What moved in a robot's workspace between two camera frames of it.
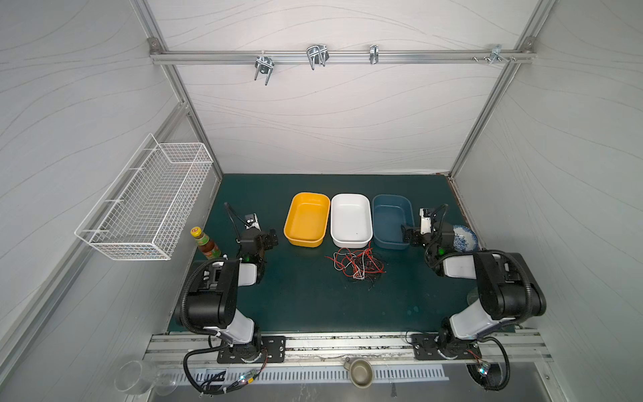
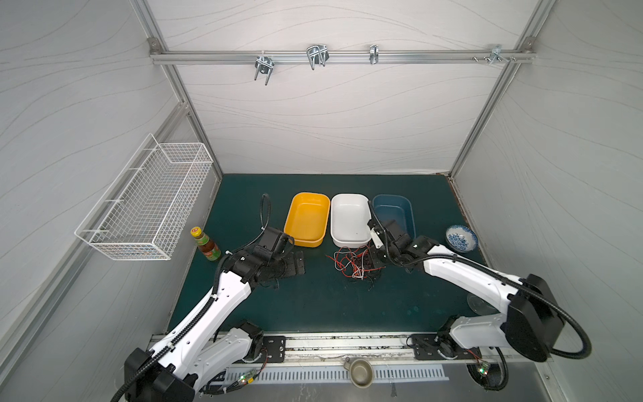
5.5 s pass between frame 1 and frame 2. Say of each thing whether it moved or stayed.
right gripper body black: moved
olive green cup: stayed
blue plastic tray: stayed
